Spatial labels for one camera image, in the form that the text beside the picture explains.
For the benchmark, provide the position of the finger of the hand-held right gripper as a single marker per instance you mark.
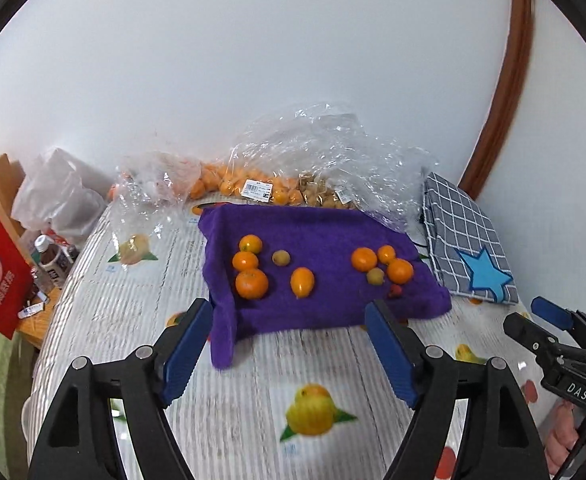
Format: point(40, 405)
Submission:
point(550, 309)
point(523, 329)

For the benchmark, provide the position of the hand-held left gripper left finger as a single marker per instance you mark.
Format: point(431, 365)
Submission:
point(188, 355)

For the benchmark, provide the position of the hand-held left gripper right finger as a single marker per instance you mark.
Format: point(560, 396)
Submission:
point(390, 355)

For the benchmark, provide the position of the small red fruit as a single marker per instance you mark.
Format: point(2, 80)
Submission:
point(396, 291)

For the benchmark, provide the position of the small yellow-green fruit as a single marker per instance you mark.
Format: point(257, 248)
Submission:
point(281, 257)
point(375, 276)

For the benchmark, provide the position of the small orange mandarin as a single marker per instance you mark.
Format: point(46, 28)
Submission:
point(386, 254)
point(364, 259)
point(400, 270)
point(250, 244)
point(245, 261)

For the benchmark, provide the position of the large orange mandarin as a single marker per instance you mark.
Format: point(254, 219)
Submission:
point(252, 283)

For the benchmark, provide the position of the oval orange kumquat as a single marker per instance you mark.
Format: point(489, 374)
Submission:
point(302, 281)

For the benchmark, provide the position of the purple towel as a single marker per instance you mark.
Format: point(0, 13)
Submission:
point(323, 230)

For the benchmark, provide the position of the pile of tan fruits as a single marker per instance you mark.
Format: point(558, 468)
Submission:
point(323, 194)

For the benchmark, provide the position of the person's right hand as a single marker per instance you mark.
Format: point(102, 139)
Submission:
point(563, 440)

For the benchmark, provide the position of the fruit-print tablecloth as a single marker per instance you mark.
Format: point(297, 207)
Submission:
point(283, 355)

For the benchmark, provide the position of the grey checkered bag blue star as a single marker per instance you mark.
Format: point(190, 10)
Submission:
point(453, 220)

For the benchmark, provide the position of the wooden stool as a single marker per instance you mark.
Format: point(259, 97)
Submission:
point(40, 322)

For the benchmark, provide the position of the dark tea bottle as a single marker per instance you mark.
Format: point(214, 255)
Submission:
point(48, 260)

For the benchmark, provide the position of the pile of bagged oranges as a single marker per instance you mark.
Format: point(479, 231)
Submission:
point(223, 182)

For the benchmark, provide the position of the white price label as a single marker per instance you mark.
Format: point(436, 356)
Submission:
point(257, 189)

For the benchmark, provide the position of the small clear plastic bag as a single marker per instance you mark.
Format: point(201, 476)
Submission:
point(148, 175)

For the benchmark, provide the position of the white plastic bag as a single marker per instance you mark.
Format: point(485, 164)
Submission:
point(58, 195)

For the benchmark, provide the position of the large crumpled clear plastic bag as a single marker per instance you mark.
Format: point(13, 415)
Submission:
point(323, 140)

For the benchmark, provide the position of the brown wooden door frame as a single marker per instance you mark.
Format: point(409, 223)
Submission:
point(510, 85)

